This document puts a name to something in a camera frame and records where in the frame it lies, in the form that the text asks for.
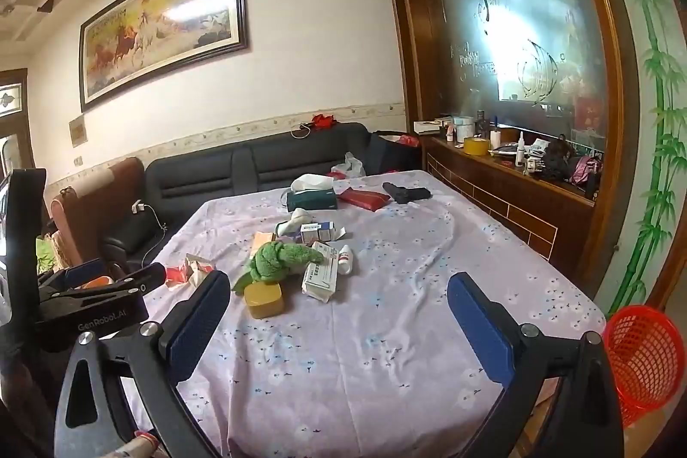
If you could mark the green plush toy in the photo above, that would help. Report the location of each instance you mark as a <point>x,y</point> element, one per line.
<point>273,260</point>

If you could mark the brown armchair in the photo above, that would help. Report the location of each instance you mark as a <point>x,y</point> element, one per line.
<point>118,189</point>

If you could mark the bamboo wall sticker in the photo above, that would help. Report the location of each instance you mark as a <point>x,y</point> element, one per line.
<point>657,125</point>

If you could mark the etched glass partition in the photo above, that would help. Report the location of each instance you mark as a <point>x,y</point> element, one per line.
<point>515,34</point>

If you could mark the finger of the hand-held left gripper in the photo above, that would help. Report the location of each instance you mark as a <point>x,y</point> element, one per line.
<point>153,274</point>
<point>86,270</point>

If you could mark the blue white medicine box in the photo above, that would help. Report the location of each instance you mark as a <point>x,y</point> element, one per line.
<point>316,232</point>

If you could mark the red foil packet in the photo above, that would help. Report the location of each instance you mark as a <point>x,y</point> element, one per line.
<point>365,198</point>

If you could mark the white jar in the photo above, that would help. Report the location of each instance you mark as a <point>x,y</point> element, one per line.
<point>462,128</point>

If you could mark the black leather sofa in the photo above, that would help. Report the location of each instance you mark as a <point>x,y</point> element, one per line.
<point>214,168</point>

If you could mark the crumpled red white packet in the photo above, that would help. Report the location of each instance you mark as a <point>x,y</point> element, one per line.
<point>185,271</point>

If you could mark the green tissue box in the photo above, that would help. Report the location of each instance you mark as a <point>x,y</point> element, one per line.
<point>311,199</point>

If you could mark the framed horse painting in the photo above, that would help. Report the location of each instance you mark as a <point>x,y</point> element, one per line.
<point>161,29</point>

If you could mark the dark glass bottle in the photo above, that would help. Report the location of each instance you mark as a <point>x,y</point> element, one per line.
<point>481,124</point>

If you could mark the purple floral tablecloth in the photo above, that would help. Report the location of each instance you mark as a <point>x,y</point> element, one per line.
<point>386,286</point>

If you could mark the wooden ceiling bracket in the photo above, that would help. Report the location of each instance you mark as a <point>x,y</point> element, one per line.
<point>45,4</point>

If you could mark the small wall notice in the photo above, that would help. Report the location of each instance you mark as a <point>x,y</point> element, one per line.
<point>78,130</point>

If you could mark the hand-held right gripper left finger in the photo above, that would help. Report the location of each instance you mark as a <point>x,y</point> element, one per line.
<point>199,313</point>

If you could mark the white plastic bag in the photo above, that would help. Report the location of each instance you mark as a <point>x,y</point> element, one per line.
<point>350,165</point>

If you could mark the small white dropper bottle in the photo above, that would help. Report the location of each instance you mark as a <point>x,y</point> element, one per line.
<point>519,155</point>

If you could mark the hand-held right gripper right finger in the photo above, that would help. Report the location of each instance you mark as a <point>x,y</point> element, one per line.
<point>480,329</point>

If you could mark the black toy gun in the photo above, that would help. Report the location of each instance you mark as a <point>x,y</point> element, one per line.
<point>408,193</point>

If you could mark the white paper roll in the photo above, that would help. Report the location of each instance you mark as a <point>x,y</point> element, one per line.
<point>495,139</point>

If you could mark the red mesh basket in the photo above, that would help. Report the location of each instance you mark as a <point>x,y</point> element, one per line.
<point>644,361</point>

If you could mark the wooden glazed door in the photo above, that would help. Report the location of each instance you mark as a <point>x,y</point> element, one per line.
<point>12,125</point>

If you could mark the yellow tape roll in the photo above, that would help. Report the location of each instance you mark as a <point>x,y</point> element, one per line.
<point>475,147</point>

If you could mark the white sock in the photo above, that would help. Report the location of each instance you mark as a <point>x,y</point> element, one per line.
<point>295,221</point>

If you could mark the pink umbrella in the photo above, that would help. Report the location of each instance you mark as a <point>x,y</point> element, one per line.
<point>584,171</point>

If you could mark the wooden cabinet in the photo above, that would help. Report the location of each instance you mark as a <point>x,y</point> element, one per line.
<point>499,200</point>

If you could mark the white bottle with red cap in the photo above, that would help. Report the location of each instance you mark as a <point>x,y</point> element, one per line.
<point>346,260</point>

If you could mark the yellow soap block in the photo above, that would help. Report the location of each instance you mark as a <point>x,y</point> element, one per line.
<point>263,299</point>

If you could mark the red cloth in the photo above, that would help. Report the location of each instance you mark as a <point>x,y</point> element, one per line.
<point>323,120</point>

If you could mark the green cloth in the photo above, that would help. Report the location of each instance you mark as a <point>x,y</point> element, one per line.
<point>45,251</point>

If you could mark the black bag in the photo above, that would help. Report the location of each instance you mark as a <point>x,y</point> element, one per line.
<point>384,155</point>

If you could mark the white flat box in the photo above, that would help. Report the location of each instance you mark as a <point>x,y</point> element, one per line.
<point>429,127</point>

